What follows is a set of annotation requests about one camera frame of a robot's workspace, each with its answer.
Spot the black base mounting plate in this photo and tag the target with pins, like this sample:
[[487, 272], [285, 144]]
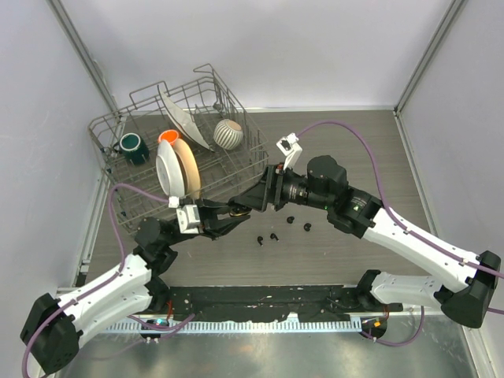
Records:
[[268, 303]]

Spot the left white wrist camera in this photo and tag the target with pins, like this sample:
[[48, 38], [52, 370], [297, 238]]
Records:
[[187, 215]]

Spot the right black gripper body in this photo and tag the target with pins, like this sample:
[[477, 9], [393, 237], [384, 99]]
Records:
[[275, 178]]

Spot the white round plate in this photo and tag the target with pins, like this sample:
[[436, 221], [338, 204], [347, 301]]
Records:
[[168, 170]]

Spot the black stem earbud right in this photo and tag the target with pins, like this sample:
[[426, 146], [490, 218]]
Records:
[[274, 236]]

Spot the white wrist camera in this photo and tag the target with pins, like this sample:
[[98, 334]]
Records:
[[290, 148], [187, 215]]

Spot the striped ceramic bowl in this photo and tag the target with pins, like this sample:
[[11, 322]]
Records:
[[228, 134]]

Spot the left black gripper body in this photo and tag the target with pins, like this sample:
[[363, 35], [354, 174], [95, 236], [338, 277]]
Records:
[[204, 214]]

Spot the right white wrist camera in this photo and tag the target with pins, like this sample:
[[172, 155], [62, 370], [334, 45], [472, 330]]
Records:
[[290, 148]]

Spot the grey wire dish rack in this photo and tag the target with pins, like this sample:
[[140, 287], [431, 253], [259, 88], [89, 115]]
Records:
[[208, 100]]

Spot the orange cup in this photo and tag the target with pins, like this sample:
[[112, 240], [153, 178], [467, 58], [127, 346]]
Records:
[[169, 136]]

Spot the beige round plate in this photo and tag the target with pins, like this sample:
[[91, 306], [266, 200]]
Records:
[[190, 169]]

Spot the dark green mug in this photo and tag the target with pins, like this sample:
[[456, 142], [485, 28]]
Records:
[[133, 149]]

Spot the glossy black charging case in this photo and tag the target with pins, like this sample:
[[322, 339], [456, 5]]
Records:
[[239, 211]]

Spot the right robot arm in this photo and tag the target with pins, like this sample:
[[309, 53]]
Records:
[[458, 282]]

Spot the white slotted cable duct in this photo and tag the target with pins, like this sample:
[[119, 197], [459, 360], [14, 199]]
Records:
[[291, 325]]

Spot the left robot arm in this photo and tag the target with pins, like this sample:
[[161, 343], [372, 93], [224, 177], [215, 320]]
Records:
[[57, 328]]

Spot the grey tilted plate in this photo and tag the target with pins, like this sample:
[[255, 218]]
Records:
[[192, 126]]

